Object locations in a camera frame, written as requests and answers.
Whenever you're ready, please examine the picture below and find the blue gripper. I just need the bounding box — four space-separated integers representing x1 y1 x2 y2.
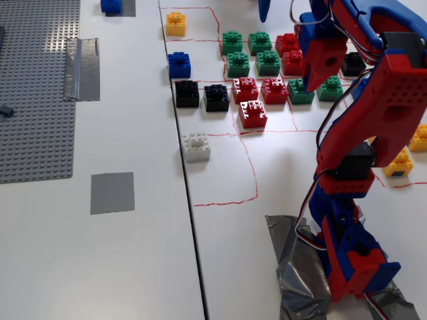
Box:
258 0 348 93

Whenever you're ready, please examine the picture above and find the yellow toy brick block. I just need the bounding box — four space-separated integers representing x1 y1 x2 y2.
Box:
165 11 187 37
381 146 415 178
407 123 427 153

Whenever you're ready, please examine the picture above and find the red toy brick block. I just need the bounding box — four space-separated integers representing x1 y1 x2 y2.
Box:
275 33 301 57
231 76 260 105
260 77 290 105
281 49 305 77
238 99 269 129

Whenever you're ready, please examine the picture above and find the green toy brick block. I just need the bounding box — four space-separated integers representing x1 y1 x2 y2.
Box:
286 79 316 105
255 50 281 77
248 31 273 57
226 51 251 78
316 75 344 103
220 30 244 56

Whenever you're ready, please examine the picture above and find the black toy brick block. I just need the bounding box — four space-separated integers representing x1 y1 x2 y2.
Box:
203 84 231 113
340 51 368 77
174 79 200 109

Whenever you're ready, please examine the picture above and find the white toy brick block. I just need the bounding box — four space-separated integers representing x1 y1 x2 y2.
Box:
181 132 212 163

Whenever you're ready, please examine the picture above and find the grey tape square marker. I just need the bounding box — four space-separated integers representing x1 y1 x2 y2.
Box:
105 0 137 17
89 171 136 215

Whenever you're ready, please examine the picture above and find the grey studded baseplate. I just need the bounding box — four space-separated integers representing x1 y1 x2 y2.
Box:
0 0 81 185

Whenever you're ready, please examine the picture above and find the white servo cable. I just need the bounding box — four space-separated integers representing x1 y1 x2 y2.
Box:
288 0 334 27
316 75 364 151
362 292 390 320
296 170 331 251

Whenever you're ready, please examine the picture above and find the silver duct tape strip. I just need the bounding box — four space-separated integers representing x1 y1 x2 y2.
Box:
62 37 101 102

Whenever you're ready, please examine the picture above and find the crumpled silver duct tape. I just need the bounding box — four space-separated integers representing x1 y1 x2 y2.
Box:
265 214 422 320

